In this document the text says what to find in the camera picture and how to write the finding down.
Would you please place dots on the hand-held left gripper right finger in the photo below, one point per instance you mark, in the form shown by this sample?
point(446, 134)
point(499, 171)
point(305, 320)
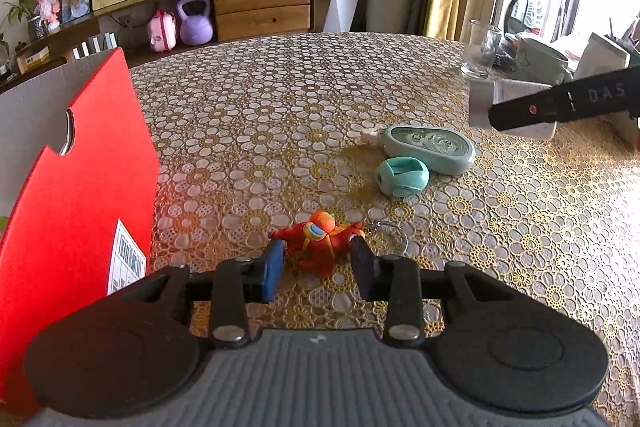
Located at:
point(361, 269)

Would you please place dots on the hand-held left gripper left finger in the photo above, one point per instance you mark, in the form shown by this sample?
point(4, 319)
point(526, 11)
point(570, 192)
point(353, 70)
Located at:
point(274, 272)

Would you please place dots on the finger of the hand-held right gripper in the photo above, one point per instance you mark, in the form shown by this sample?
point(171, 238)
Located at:
point(530, 109)

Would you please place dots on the white labelled bottle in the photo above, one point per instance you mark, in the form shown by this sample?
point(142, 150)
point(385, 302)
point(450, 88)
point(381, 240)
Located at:
point(480, 103)

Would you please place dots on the red cardboard box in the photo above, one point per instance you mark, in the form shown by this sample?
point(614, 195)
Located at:
point(80, 187)

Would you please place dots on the white square container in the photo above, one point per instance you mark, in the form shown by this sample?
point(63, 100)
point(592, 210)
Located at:
point(597, 57)

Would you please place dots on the teal utensil holder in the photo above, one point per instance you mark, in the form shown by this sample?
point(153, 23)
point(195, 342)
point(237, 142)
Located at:
point(635, 56)

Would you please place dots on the pale green mug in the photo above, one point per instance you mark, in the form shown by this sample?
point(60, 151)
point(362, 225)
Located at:
point(540, 62)

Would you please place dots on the clear drinking glass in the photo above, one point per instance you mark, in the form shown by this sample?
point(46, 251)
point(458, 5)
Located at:
point(479, 52)

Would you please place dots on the teal round pencil sharpener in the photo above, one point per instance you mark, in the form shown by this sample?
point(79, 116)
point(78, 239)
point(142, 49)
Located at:
point(402, 179)

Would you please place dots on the white washing machine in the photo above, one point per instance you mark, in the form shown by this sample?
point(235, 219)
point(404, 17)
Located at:
point(522, 7)

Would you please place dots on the teal correction tape dispenser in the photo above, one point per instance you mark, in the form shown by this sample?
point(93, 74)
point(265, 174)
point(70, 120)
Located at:
point(430, 147)

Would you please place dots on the purple kettlebell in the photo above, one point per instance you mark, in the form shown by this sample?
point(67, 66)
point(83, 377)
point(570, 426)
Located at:
point(195, 27)

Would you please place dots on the wooden drawer cabinet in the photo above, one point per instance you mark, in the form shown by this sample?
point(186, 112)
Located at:
point(262, 9)

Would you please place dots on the pink toy suitcase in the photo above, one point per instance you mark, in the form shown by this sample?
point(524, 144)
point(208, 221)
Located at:
point(162, 32)

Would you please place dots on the white router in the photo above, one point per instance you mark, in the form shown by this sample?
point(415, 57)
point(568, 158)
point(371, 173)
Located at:
point(95, 47)

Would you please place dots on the small potted plant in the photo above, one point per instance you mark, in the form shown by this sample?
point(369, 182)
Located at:
point(32, 19)

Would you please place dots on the pink doll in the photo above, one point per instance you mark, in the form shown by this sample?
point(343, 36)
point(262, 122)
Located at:
point(46, 4)

